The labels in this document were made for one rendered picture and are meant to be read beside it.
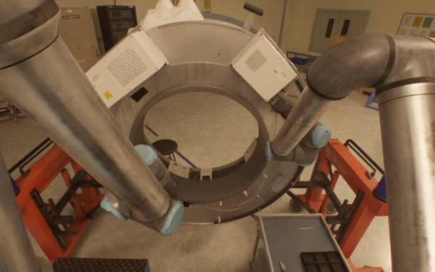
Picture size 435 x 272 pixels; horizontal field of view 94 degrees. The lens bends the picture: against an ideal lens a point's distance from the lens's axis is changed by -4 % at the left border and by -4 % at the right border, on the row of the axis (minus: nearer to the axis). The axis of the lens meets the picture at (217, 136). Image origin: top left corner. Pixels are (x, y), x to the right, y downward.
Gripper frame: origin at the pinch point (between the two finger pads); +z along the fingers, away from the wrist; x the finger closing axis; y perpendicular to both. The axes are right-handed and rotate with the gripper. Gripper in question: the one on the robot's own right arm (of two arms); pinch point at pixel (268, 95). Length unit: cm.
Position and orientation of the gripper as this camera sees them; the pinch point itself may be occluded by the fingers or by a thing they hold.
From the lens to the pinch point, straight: 115.7
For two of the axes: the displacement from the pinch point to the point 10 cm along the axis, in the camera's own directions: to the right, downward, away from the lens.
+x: 6.8, -7.2, -1.7
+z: -4.4, -5.8, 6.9
